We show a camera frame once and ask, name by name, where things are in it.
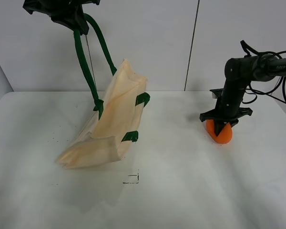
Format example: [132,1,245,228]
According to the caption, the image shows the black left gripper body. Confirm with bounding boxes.
[23,0,100,23]

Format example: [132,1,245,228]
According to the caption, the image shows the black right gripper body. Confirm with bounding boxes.
[199,80,253,124]

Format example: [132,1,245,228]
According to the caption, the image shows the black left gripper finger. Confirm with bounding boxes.
[59,14,89,35]

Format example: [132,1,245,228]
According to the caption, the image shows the orange with stem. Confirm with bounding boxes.
[205,120,233,144]

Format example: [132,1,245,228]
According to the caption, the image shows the white linen bag green handles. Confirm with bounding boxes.
[57,14,150,169]

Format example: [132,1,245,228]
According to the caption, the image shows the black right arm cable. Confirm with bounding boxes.
[240,40,286,107]

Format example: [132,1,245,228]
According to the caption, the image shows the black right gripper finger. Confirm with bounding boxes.
[214,121,226,136]

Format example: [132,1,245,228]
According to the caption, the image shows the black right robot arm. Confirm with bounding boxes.
[199,53,286,136]

